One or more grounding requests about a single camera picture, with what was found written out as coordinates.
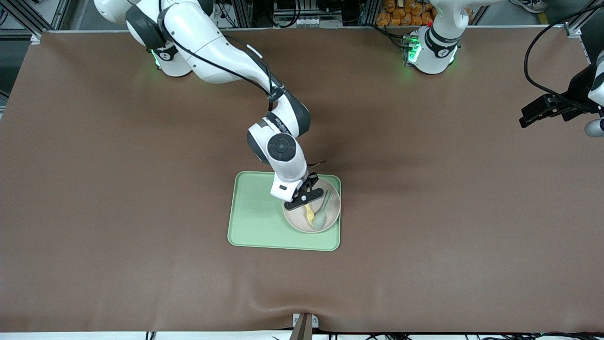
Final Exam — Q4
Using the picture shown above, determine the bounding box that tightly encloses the white connector strip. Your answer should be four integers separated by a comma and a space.
274, 17, 343, 27

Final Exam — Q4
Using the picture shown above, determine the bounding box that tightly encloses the round off-white plate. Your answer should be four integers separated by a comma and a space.
282, 178, 341, 234

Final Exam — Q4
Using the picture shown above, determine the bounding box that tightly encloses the grey sports shoe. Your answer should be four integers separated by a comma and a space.
509, 0, 548, 13

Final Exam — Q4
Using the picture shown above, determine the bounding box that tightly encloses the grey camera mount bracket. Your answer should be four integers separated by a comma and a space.
289, 313, 319, 340

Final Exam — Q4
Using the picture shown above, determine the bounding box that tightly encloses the bag of orange items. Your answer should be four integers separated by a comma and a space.
376, 0, 436, 27

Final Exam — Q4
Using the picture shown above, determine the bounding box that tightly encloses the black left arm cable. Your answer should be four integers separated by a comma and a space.
524, 0, 604, 111

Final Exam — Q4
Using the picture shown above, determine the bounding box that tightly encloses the aluminium frame post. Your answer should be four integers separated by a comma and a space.
235, 0, 253, 28
359, 0, 378, 26

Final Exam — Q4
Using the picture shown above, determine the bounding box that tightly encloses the aluminium frame profile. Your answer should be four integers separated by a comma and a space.
12, 0, 71, 43
564, 0, 604, 38

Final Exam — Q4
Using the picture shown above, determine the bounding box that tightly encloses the pale green plastic spoon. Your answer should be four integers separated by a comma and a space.
312, 189, 332, 230

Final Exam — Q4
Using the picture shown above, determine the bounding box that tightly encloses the brown table cover mat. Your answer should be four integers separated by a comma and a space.
0, 29, 604, 333

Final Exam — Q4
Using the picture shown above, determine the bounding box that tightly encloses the light green rectangular tray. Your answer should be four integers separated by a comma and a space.
227, 171, 342, 252

